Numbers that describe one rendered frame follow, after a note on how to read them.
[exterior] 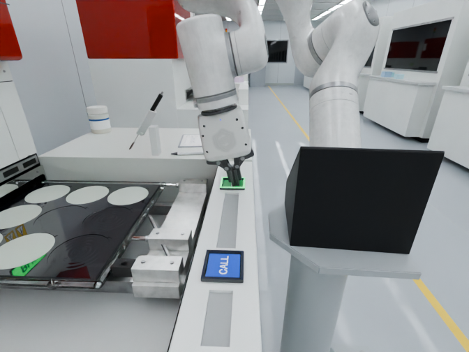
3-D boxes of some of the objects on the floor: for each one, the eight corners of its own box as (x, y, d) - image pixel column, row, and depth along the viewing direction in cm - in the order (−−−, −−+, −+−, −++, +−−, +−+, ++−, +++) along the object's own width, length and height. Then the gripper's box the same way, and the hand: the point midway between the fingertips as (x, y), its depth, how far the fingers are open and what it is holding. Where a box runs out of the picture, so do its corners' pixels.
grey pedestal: (368, 348, 121) (420, 191, 87) (422, 491, 81) (557, 305, 47) (257, 339, 125) (266, 186, 91) (257, 471, 85) (273, 286, 51)
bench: (404, 143, 412) (447, -10, 329) (359, 119, 575) (380, 12, 493) (474, 144, 407) (535, -11, 325) (409, 119, 571) (439, 12, 488)
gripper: (253, 93, 55) (267, 171, 62) (186, 107, 57) (207, 181, 64) (254, 98, 48) (269, 185, 56) (178, 114, 50) (202, 196, 57)
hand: (234, 176), depth 59 cm, fingers closed
